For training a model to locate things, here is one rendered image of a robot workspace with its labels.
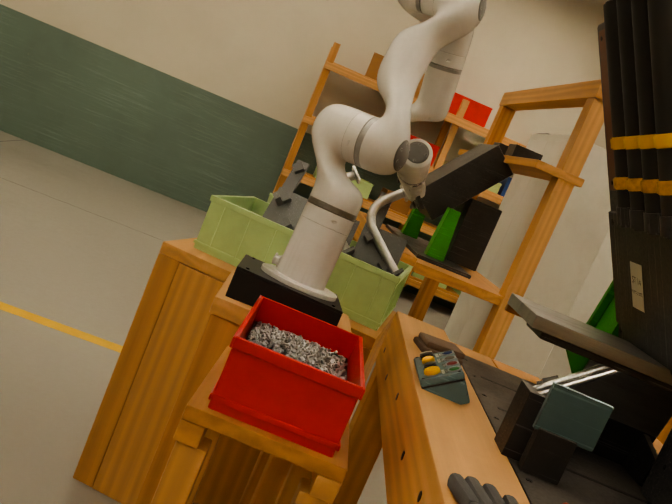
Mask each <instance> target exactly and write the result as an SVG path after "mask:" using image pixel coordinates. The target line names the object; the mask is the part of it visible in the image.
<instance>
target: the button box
mask: <svg viewBox="0 0 672 504"><path fill-rule="evenodd" d="M449 351H452V353H450V354H446V355H444V354H442V353H443V352H439V353H434V354H433V357H434V358H435V362H436V364H437V366H438V367H439V368H440V372H439V373H438V374H435V375H425V374H424V370H425V369H424V364H423V363H422V359H421V358H420V357H415V358H414V363H415V367H416V371H417V374H418V378H419V382H420V385H421V389H424V390H426V391H428V392H431V393H433V394H436V395H438V396H440V397H443V398H445V399H448V400H450V401H453V402H455V403H457V404H460V405H463V404H468V403H470V399H469V394H468V389H467V384H466V381H465V374H464V372H463V370H462V367H461V365H460V363H459V361H458V359H457V357H456V355H455V353H454V351H453V350H449ZM447 356H455V358H453V359H449V360H445V359H444V358H445V357H447ZM450 361H457V363H456V364H453V365H447V363H448V362H450ZM455 366H457V367H460V369H458V370H454V371H450V370H449V369H450V368H451V367H455Z"/></svg>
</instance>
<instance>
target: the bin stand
mask: <svg viewBox="0 0 672 504"><path fill-rule="evenodd" d="M231 349H232V347H229V346H227V347H226V349H225V350H224V351H223V353H222V354H221V356H220V357H219V359H218V360H217V362H216V363H215V364H214V366H213V367H212V369H211V370H210V372H209V373H208V375H207V376H206V377H205V379H204V380H203V382H202V383H201V385H200V386H199V388H198V389H197V390H196V392H195V393H194V395H193V396H192V398H191V399H190V401H189V402H188V403H187V405H186V407H185V409H184V412H183V414H182V418H181V419H180V422H179V424H178V427H177V429H176V432H175V434H174V437H173V439H174V440H176V442H175V444H174V447H173V449H172V452H171V454H170V457H169V459H168V462H167V464H166V467H165V469H164V472H163V474H162V477H161V479H160V481H159V484H158V486H157V489H156V491H155V494H154V496H153V499H152V501H151V504H193V502H194V499H195V497H196V494H197V492H198V490H199V487H200V485H201V482H202V480H203V477H204V475H205V473H206V470H207V468H208V465H209V463H210V460H211V458H212V456H213V453H214V451H215V448H216V446H217V443H218V441H219V439H220V436H221V434H222V435H224V436H227V437H229V438H232V439H234V440H237V441H239V442H242V443H244V444H246V445H249V446H251V447H254V448H256V449H259V450H261V451H264V452H266V453H268V454H271V455H273V456H276V457H278V458H281V459H283V460H286V461H288V462H290V463H292V464H291V466H290V468H289V471H288V473H287V475H286V478H285V480H284V482H283V485H282V487H281V489H280V491H279V494H278V496H277V498H276V501H275V503H274V504H329V503H330V504H333V503H334V501H335V499H336V497H337V494H338V492H339V490H340V488H341V485H342V482H343V481H344V479H345V476H346V474H347V472H348V447H349V421H348V423H347V426H346V428H345V430H344V432H343V435H342V437H341V448H340V450H339V452H337V451H335V453H334V455H333V457H328V456H326V455H323V454H321V453H318V452H316V451H313V450H311V449H308V448H306V447H304V446H301V445H299V444H296V443H294V442H291V441H289V440H286V439H284V438H281V437H279V436H276V435H274V434H271V433H269V432H267V431H264V430H262V429H259V428H257V427H254V426H252V425H249V424H247V423H244V422H242V421H239V420H237V419H234V418H232V417H229V416H227V415H225V414H222V413H220V412H217V411H215V410H212V409H210V408H209V407H208V405H209V403H210V400H211V399H210V400H209V399H208V397H209V395H210V393H211V391H212V389H213V388H214V386H215V384H216V383H217V381H218V379H219V378H220V376H221V373H222V371H223V368H224V366H225V363H226V361H227V358H228V356H229V353H230V351H231Z"/></svg>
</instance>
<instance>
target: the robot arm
mask: <svg viewBox="0 0 672 504"><path fill-rule="evenodd" d="M398 2H399V4H400V5H401V6H402V8H403V9H404V10H405V11H406V12H407V13H409V14H410V15H411V16H413V17H414V18H416V19H417V20H419V21H421V22H422V23H419V24H417V25H414V26H411V27H408V28H406V29H404V30H403V31H401V32H400V33H399V34H398V35H397V36H396V37H395V38H394V40H393V41H392V43H391V45H390V47H389V48H388V50H387V52H386V54H385V56H384V58H383V60H382V62H381V64H380V67H379V70H378V74H377V86H378V89H379V92H380V94H381V96H382V98H383V100H384V102H385V104H386V110H385V113H384V115H383V116H382V117H381V118H379V117H376V116H374V115H371V114H368V113H366V112H363V111H361V110H358V109H355V108H353V107H350V106H346V105H342V104H334V105H330V106H328V107H326V108H324V109H323V110H322V111H321V112H320V113H319V115H318V116H317V117H316V119H315V121H314V124H313V127H312V143H313V148H314V153H315V157H316V163H317V176H316V180H315V184H314V186H313V189H312V191H311V193H310V196H309V198H308V200H307V203H306V205H305V207H304V209H303V211H302V214H301V216H300V218H299V220H298V223H297V225H296V227H295V229H294V231H293V234H292V236H291V238H290V240H289V243H288V245H287V247H286V249H285V252H284V254H283V255H281V256H280V255H278V253H276V254H275V255H274V257H273V259H272V264H276V265H272V264H268V263H263V264H262V266H261V269H262V270H263V271H264V272H265V273H267V274H268V275H270V276H271V277H273V278H275V279H276V280H278V281H280V282H282V283H284V284H286V285H288V286H290V287H292V288H294V289H297V290H299V291H301V292H304V293H306V294H309V295H311V296H314V297H317V298H320V299H323V300H326V301H331V302H334V301H336V298H337V296H336V294H334V293H333V292H332V291H330V290H329V289H327V288H325V287H326V284H327V282H328V280H329V278H330V276H331V273H332V271H333V269H334V267H335V265H336V262H337V260H338V258H339V256H340V253H341V251H342V249H343V247H344V245H345V242H346V240H347V238H348V236H349V234H350V231H351V229H352V227H353V225H354V223H355V220H356V218H357V216H358V214H359V211H360V209H361V206H362V203H363V197H362V194H361V192H360V191H359V189H358V188H357V187H356V186H355V185H354V184H353V183H352V182H351V180H350V179H349V178H348V177H347V174H346V171H345V163H346V162H348V163H351V164H353V165H356V166H358V167H360V168H363V169H365V170H367V171H369V172H372V173H375V174H378V175H391V174H394V173H396V172H397V176H398V177H397V183H401V185H402V187H403V189H404V191H405V193H406V195H407V197H408V198H409V200H410V201H411V202H412V203H411V204H410V209H412V208H414V209H416V208H417V209H419V210H423V209H425V208H424V205H423V202H422V200H421V198H423V197H424V196H425V191H426V185H425V180H426V178H427V175H428V171H429V168H430V164H431V161H432V157H433V151H432V148H431V146H430V144H429V143H428V142H426V141H425V140H422V139H411V140H410V137H411V135H410V123H411V122H416V121H431V122H439V121H442V120H444V119H445V118H446V116H447V114H448V111H449V108H450V105H451V102H452V99H453V97H454V94H455V91H456V88H457V85H458V82H459V79H460V76H461V73H462V70H463V67H464V64H465V60H466V57H467V54H468V51H469V48H470V45H471V41H472V38H473V34H474V29H475V28H476V27H477V26H478V24H479V23H480V22H481V20H482V18H483V17H484V14H485V11H486V8H487V6H486V5H487V0H398ZM425 71H426V72H425ZM424 73H425V75H424ZM423 75H424V79H423V82H422V86H421V89H420V92H419V96H418V98H417V100H416V101H415V102H414V103H413V104H412V102H413V98H414V95H415V92H416V89H417V87H418V84H419V82H420V80H421V78H422V76H423ZM414 200H417V201H414Z"/></svg>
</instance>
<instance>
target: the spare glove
mask: <svg viewBox="0 0 672 504"><path fill-rule="evenodd" d="M447 486H448V488H449V489H450V491H451V492H452V494H453V495H454V497H455V499H456V500H457V502H458V503H459V504H519V503H518V501H517V500H516V499H515V498H514V497H513V496H511V495H504V496H503V498H502V497H501V495H500V494H499V492H498V490H497V489H496V487H495V486H494V485H492V484H489V483H485V484H484V485H483V486H482V485H481V484H480V482H479V481H478V480H477V479H476V478H475V477H472V476H467V477H466V478H465V479H464V478H463V477H462V476H461V475H460V474H457V473H452V474H451V475H450V476H449V478H448V481H447Z"/></svg>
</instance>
